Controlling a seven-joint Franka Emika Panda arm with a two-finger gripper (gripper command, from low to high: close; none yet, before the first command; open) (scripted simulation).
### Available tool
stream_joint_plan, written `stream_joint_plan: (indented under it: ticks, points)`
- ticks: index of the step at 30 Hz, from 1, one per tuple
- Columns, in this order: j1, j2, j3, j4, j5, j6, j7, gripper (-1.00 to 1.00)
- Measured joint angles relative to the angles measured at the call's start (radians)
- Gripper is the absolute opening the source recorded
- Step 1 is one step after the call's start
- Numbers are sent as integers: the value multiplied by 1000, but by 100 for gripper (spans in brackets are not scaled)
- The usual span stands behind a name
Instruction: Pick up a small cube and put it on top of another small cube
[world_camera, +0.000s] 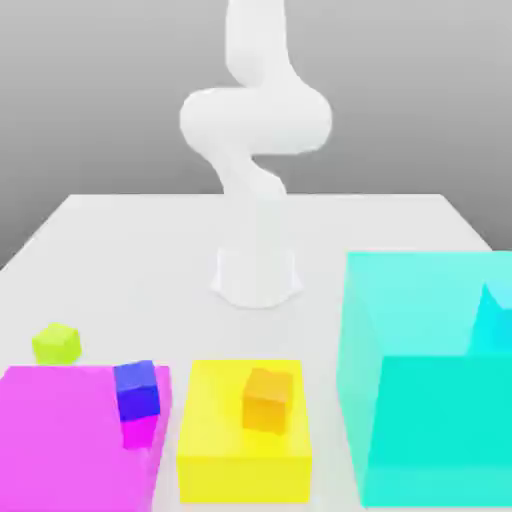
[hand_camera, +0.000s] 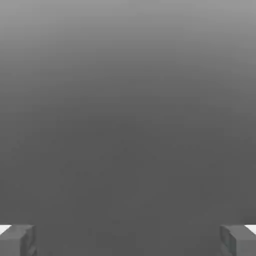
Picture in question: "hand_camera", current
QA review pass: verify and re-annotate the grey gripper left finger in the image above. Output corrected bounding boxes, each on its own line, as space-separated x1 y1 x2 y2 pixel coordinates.
0 224 38 256

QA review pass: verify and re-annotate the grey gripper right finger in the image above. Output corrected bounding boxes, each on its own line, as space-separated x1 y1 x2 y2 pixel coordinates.
219 224 256 256

